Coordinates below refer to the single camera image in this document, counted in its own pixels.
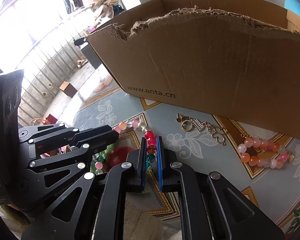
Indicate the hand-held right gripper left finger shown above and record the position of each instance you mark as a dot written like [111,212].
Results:
[143,165]

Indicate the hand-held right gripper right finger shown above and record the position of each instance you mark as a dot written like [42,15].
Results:
[160,165]

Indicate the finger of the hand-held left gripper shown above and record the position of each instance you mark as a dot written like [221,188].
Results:
[100,136]
[60,156]

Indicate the multicolour glass bead strand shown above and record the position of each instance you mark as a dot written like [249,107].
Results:
[149,135]

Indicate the gold butterfly charm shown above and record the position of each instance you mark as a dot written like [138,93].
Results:
[181,117]

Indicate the gold comb-shaped charm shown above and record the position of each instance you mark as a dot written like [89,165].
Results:
[199,125]

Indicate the rhinestone charm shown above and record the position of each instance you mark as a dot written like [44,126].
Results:
[210,127]

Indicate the gold swirl pendant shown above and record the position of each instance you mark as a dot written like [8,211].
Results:
[218,130]

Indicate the torn brown cardboard box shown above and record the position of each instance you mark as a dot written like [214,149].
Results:
[202,67]

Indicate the metal balcony railing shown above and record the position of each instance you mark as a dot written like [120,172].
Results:
[40,80]

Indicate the small brown box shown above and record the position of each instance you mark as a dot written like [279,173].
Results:
[68,88]

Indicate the beige slippers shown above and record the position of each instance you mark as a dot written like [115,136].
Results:
[81,62]

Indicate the dark grey cabinet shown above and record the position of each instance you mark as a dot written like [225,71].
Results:
[91,55]

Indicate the pile of beige clothes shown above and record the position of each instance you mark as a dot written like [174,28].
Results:
[107,5]

